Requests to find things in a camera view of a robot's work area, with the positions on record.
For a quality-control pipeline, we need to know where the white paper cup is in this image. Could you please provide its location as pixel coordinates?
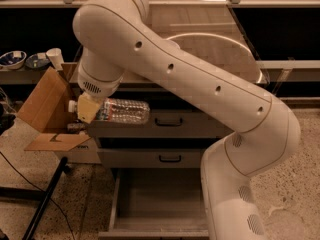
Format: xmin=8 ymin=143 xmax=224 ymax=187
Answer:
xmin=46 ymin=48 xmax=64 ymax=70

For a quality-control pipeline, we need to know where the white box under cardboard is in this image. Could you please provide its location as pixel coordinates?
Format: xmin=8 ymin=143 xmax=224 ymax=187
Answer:
xmin=55 ymin=139 xmax=100 ymax=164

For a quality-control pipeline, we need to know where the top drawer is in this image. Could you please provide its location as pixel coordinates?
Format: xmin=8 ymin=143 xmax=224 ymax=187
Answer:
xmin=79 ymin=90 xmax=257 ymax=139

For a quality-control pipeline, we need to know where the blue patterned bowl right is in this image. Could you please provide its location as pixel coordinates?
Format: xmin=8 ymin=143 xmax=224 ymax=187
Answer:
xmin=25 ymin=53 xmax=50 ymax=71

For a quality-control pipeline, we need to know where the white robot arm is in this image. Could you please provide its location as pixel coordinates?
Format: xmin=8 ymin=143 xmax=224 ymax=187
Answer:
xmin=73 ymin=0 xmax=301 ymax=240

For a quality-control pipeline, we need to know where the drawer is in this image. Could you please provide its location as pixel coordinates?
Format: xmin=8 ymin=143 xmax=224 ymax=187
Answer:
xmin=98 ymin=168 xmax=209 ymax=240
xmin=98 ymin=137 xmax=222 ymax=168
xmin=79 ymin=90 xmax=257 ymax=139

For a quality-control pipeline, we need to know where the grey drawer cabinet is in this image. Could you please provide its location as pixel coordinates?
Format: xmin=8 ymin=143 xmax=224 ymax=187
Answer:
xmin=68 ymin=4 xmax=268 ymax=172

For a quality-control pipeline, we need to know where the black stand leg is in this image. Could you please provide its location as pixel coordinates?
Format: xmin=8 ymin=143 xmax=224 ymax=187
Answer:
xmin=22 ymin=157 xmax=68 ymax=240

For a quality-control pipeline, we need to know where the middle drawer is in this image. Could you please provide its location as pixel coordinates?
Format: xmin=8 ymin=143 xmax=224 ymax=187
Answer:
xmin=98 ymin=137 xmax=222 ymax=168

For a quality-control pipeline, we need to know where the blue patterned bowl left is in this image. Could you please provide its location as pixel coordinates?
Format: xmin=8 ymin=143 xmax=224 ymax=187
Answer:
xmin=0 ymin=51 xmax=27 ymax=70

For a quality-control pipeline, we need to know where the black floor cable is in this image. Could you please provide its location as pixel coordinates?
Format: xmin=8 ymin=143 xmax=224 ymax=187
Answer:
xmin=0 ymin=150 xmax=77 ymax=240

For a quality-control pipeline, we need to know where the clear plastic water bottle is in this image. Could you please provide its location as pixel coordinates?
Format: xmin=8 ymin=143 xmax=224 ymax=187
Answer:
xmin=67 ymin=97 xmax=151 ymax=125

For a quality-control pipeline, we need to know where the black top drawer handle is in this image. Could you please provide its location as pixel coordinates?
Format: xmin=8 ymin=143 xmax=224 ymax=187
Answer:
xmin=154 ymin=118 xmax=183 ymax=127

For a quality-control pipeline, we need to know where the bottom drawer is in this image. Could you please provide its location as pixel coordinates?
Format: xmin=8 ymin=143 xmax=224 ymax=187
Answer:
xmin=98 ymin=168 xmax=209 ymax=240

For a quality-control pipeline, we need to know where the blue patterned bowl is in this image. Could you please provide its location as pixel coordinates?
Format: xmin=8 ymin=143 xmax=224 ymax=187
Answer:
xmin=25 ymin=53 xmax=50 ymax=71
xmin=0 ymin=51 xmax=27 ymax=70

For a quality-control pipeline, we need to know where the brown cardboard box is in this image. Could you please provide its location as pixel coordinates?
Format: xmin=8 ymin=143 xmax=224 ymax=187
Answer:
xmin=17 ymin=67 xmax=90 ymax=151

